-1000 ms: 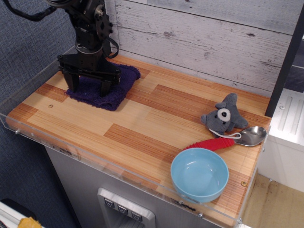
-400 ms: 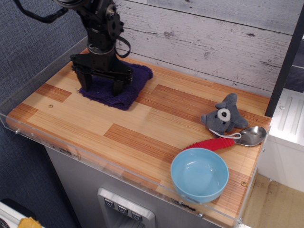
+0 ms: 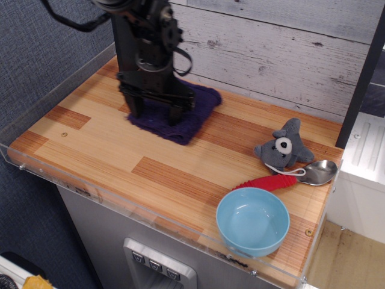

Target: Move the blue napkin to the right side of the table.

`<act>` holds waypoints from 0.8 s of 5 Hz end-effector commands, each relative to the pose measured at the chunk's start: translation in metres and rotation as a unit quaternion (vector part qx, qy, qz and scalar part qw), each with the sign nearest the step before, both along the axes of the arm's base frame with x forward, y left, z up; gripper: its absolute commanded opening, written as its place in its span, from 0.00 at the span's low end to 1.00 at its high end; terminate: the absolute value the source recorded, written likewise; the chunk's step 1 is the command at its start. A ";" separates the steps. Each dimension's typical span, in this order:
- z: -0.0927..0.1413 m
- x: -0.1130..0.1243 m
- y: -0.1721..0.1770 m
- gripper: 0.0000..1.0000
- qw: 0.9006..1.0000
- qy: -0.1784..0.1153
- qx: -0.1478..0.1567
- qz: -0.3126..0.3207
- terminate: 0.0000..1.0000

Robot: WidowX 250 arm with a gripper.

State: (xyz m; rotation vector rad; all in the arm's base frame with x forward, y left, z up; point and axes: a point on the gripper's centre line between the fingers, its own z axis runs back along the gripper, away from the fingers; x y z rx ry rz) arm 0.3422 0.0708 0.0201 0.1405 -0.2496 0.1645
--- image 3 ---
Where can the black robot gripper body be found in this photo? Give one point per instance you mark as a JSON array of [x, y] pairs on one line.
[[156, 36]]

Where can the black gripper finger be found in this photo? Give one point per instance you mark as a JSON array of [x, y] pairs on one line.
[[135, 104], [175, 113]]

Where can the purple cloth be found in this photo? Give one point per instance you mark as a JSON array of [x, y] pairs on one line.
[[154, 117]]

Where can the grey plush mouse toy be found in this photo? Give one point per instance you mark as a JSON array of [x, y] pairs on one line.
[[285, 149]]

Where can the grey toy fridge cabinet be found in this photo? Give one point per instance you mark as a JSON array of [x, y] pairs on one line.
[[120, 241]]

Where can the light blue plastic bowl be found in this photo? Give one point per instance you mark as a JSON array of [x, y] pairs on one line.
[[252, 222]]

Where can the clear acrylic table guard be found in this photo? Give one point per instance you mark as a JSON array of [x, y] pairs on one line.
[[35, 75]]

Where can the silver dispenser button panel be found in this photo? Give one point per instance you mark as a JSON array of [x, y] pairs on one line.
[[152, 269]]

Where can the black and yellow object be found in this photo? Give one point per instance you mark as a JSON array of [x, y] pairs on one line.
[[18, 272]]

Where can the white ribbed appliance block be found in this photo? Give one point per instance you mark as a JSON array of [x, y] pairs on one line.
[[357, 201]]

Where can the black left vertical post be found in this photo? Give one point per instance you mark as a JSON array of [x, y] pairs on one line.
[[125, 48]]

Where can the black vertical post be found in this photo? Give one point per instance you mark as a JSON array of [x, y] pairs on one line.
[[362, 84], [125, 48]]

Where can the red handled metal spoon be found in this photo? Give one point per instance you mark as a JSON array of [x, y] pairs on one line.
[[316, 174]]

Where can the black right vertical post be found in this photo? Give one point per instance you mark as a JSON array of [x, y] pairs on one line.
[[362, 84]]

